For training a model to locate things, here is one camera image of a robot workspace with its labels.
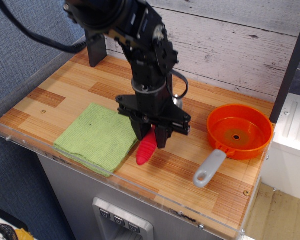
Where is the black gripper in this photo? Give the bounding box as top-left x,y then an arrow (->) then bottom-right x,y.
115,87 -> 191,149

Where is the red handled metal spoon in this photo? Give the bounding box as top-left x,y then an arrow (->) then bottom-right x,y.
136,95 -> 183,166

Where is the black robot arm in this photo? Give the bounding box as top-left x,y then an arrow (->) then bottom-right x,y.
64,0 -> 191,149

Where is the green cloth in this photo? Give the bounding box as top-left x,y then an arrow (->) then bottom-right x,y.
53,103 -> 138,178

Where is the silver button panel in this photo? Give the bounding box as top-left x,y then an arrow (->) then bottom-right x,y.
92,197 -> 155,240

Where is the white side cabinet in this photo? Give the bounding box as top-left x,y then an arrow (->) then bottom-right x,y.
261,93 -> 300,199

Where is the clear acrylic guard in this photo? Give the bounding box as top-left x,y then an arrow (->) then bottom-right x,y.
0,38 -> 273,240

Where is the yellow object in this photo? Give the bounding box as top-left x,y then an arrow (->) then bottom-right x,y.
15,228 -> 35,240

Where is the orange pan grey handle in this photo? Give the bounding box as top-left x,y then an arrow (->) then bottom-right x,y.
193,104 -> 274,188

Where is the dark left post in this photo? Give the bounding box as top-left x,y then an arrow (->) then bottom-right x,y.
85,30 -> 107,68

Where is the dark post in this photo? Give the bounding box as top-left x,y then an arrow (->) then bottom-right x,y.
85,30 -> 107,68
269,32 -> 300,124

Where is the black braided cable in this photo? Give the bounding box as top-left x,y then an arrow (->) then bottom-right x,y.
0,0 -> 101,54

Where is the dark right post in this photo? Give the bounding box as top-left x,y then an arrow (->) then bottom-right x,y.
269,32 -> 300,124

